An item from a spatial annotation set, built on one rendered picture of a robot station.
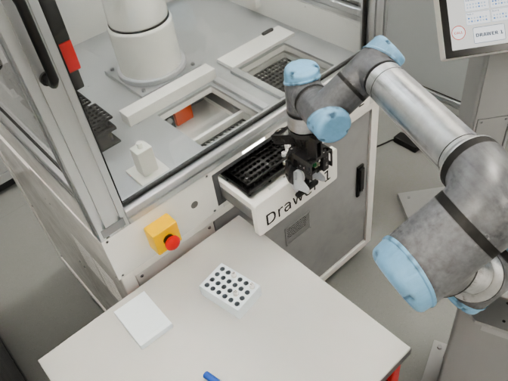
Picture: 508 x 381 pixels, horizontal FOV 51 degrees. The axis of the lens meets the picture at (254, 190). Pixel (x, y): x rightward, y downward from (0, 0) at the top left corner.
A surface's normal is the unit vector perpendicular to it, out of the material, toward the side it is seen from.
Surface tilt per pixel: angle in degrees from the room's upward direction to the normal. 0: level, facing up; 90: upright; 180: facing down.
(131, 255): 90
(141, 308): 0
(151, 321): 0
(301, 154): 0
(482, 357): 90
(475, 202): 30
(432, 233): 37
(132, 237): 90
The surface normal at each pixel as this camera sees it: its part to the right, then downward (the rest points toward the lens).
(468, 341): -0.46, 0.66
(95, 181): 0.66, 0.47
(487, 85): 0.09, 0.69
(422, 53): -0.74, 0.53
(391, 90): -0.71, -0.37
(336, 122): 0.33, 0.63
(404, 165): -0.11, -0.71
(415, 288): -0.19, 0.26
